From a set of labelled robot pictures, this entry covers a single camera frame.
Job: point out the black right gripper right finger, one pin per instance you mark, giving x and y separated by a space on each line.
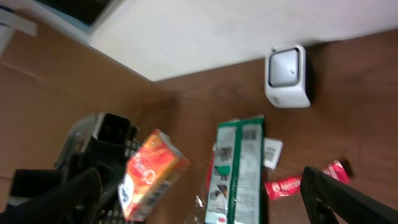
324 197

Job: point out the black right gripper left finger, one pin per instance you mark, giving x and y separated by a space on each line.
59 202

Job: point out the red snack stick packet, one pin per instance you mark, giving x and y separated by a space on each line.
338 170

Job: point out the orange tissue pack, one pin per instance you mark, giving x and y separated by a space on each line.
150 172

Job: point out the red dustpan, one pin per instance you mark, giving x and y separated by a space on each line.
272 151

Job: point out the green grip gloves package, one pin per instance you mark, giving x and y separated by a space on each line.
235 185

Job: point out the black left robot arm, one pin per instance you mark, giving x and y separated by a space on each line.
31 183

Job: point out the white barcode scanner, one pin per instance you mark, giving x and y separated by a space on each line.
286 76

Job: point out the grey plastic basket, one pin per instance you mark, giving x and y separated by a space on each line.
104 141

